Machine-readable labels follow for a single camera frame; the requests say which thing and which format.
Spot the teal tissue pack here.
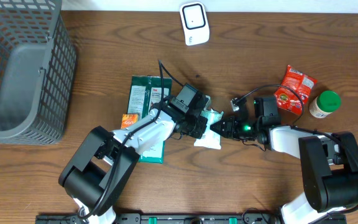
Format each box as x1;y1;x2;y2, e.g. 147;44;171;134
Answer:
194;95;224;150

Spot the green glove package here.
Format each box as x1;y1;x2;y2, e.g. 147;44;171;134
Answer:
127;76;165;164

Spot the orange tissue pack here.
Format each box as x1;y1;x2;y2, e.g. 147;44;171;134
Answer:
121;114;139;129

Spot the orange snack bag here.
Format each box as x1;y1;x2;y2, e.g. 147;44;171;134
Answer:
274;65;318;115

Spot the green lid spice jar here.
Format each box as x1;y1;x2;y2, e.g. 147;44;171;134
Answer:
309;90;341;119

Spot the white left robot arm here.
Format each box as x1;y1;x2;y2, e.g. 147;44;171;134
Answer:
58;99;208;223

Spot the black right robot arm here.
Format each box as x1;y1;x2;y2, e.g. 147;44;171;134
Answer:
210;115;358;223

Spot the white barcode scanner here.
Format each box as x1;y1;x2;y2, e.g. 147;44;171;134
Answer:
180;1;210;46

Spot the grey plastic mesh basket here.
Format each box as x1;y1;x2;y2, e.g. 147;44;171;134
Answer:
0;0;77;145

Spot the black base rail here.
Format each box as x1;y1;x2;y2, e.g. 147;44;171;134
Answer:
35;212;347;224

